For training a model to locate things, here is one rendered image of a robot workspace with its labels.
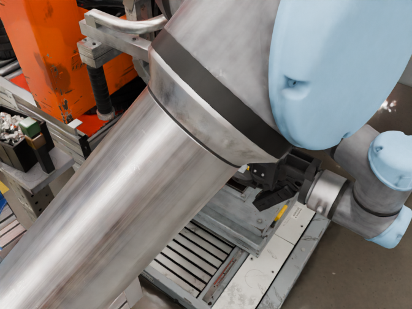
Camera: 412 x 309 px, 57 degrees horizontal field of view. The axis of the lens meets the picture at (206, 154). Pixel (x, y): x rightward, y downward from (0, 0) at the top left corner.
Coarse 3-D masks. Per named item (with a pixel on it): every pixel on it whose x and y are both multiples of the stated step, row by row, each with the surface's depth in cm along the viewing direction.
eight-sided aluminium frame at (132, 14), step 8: (128, 0) 96; (136, 0) 95; (144, 0) 98; (128, 8) 98; (136, 8) 97; (144, 8) 101; (128, 16) 100; (136, 16) 98; (144, 16) 102; (152, 16) 103; (152, 32) 106; (152, 40) 107; (136, 64) 110; (144, 64) 109; (144, 72) 110; (144, 80) 113
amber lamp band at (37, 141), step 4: (40, 132) 112; (40, 136) 111; (28, 140) 111; (32, 140) 109; (36, 140) 110; (40, 140) 112; (44, 140) 113; (28, 144) 113; (32, 144) 110; (36, 144) 111; (40, 144) 112; (44, 144) 114; (36, 148) 112
